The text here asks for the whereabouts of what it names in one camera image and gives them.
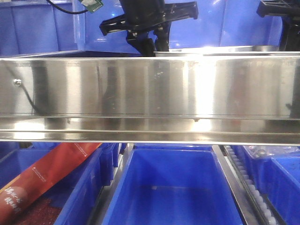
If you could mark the blue bin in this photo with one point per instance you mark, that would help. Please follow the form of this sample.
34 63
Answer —
47 187
172 187
275 171

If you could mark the lower right blue bin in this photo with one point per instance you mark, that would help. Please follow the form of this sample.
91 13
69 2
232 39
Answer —
275 171

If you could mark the steel shelf front rail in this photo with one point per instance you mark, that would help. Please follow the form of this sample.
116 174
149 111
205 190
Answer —
231 98

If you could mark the red printed package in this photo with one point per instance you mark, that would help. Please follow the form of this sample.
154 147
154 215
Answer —
42 180

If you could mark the silver metal tray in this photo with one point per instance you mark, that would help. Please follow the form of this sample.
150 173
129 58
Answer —
209 50

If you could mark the lower left blue bin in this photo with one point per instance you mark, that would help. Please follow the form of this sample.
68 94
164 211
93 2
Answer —
47 187

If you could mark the green circuit board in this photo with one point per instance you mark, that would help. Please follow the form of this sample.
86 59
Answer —
92 5

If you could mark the lower white roller track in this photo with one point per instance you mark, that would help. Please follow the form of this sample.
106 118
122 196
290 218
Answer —
263 211

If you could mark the lower centre blue bin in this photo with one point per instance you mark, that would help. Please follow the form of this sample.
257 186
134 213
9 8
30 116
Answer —
172 187

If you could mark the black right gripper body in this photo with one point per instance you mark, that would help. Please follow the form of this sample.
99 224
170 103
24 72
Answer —
289 12

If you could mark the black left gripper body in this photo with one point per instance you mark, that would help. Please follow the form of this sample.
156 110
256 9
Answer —
148 23

